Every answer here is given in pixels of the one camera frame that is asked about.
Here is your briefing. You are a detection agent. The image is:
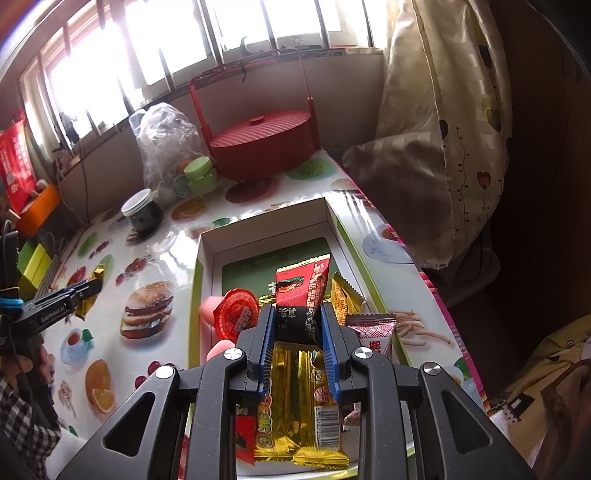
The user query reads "orange box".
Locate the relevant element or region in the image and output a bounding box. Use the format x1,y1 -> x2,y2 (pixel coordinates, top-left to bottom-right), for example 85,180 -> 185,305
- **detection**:
16,185 -> 63,237

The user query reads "red lidded basket with handle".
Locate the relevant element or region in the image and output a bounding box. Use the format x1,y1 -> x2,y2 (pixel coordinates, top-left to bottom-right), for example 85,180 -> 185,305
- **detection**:
188,46 -> 320,181

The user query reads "green cardboard box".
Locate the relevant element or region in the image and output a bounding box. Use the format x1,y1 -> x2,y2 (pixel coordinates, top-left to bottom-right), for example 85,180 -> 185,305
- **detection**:
185,196 -> 414,480

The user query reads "window with metal bars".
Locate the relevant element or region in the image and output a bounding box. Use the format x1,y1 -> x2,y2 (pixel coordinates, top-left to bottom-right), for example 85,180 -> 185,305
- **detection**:
21,0 -> 384,139

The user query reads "red black snack packet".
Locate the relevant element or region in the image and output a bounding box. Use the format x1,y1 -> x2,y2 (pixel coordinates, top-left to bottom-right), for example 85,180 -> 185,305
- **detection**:
274,256 -> 332,344

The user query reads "person's left forearm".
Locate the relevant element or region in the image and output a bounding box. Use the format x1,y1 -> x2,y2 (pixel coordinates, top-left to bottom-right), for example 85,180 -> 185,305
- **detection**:
0,376 -> 63,480

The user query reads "black hook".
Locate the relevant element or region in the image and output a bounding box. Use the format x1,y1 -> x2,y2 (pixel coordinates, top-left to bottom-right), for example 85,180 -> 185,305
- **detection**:
238,36 -> 252,84

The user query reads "small dark red packet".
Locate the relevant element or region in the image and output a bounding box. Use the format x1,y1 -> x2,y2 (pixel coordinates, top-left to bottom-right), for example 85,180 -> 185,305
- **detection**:
235,405 -> 259,464

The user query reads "fruit print tablecloth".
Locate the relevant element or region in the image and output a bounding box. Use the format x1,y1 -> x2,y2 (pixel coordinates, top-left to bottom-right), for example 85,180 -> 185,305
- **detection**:
41,148 -> 490,480

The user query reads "clear plastic bag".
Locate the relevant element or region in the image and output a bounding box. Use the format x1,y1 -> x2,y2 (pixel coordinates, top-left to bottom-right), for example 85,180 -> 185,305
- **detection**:
129,102 -> 213,206

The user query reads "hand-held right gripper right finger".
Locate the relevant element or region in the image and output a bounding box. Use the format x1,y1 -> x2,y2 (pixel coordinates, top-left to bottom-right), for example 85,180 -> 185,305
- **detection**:
320,302 -> 539,480

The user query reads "pink jelly cup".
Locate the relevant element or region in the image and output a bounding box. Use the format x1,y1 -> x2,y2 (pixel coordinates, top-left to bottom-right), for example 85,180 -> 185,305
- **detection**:
199,296 -> 232,363

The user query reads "yellow cartoon print cloth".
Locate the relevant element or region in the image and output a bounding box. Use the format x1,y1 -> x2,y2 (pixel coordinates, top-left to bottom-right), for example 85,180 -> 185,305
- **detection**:
485,314 -> 591,467

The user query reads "gold candy packet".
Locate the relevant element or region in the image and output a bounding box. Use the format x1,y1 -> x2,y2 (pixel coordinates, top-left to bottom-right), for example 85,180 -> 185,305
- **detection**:
331,272 -> 366,326

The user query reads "black white striped box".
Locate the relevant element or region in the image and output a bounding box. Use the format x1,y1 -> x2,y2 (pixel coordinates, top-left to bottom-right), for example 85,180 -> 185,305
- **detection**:
46,251 -> 63,287

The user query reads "person's left hand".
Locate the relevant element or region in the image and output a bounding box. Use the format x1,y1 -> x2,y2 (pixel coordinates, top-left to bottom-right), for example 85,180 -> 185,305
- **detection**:
34,338 -> 58,394

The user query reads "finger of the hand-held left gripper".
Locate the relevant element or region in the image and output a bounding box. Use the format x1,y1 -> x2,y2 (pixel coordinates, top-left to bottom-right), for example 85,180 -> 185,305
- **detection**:
34,278 -> 104,310

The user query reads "red paper bag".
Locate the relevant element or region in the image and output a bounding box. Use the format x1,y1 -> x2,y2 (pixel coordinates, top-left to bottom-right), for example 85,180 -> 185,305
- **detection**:
0,120 -> 38,213

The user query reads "cream patterned curtain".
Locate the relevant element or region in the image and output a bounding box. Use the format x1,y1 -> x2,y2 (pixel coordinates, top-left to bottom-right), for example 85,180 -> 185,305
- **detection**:
342,0 -> 514,271

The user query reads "small gold snack packet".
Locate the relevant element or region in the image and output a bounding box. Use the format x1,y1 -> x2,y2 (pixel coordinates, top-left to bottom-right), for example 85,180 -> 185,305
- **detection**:
74,256 -> 114,321

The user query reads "red jelly cup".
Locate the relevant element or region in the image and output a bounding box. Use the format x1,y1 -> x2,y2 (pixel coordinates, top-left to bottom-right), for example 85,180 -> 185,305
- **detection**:
213,287 -> 260,347

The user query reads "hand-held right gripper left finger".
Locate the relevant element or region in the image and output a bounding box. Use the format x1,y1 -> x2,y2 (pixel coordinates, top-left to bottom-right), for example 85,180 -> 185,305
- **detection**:
55,302 -> 278,480

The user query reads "dark jar with white lid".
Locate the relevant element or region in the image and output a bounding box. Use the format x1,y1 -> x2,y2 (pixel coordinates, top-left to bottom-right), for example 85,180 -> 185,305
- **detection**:
121,188 -> 164,237

